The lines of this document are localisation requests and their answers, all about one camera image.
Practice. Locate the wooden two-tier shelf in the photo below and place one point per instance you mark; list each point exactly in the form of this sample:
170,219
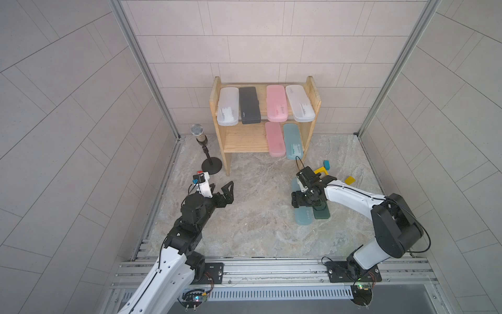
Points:
251,138

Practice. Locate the clear white pencil case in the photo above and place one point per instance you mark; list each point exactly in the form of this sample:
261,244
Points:
300,103
228,107

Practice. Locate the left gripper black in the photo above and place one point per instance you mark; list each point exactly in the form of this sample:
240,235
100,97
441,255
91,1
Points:
227,199

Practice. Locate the black pencil case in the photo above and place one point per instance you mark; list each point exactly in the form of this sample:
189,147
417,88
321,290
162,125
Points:
249,105

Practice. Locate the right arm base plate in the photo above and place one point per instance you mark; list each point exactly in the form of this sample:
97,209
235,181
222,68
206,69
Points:
343,272

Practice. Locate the circuit board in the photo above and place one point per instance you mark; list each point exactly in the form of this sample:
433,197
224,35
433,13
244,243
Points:
192,299
361,296

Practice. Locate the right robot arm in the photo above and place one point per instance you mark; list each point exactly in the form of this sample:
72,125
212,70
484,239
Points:
396,228

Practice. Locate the silver microphone on stand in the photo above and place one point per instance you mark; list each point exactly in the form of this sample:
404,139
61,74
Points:
211,165

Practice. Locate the dark green pencil case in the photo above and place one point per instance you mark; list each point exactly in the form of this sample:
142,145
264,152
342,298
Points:
321,211

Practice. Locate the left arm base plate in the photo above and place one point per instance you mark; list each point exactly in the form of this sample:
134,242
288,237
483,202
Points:
208,273

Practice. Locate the aluminium mounting rail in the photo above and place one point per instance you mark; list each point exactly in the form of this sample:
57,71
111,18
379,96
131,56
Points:
254,271

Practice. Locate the yellow flat square block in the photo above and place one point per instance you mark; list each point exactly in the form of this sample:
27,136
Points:
350,180

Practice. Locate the pink pencil case top shelf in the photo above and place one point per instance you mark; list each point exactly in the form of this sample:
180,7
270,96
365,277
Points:
277,105

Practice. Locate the light blue pencil case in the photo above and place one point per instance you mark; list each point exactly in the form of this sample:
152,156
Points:
303,215

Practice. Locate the pink pencil case shelf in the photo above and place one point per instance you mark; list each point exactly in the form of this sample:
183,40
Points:
275,139
277,105

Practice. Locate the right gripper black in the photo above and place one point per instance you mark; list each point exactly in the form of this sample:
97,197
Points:
296,199

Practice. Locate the left circuit board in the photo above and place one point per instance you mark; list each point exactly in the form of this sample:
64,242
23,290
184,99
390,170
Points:
192,299

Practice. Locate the right circuit board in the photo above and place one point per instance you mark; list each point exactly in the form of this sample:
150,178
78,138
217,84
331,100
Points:
361,296

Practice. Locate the yellow triangle block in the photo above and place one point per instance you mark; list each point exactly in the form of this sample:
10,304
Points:
322,170

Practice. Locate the teal pencil case with label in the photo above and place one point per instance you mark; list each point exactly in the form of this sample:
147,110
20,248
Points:
293,142

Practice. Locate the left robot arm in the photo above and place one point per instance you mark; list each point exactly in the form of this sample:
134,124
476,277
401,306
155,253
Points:
178,264

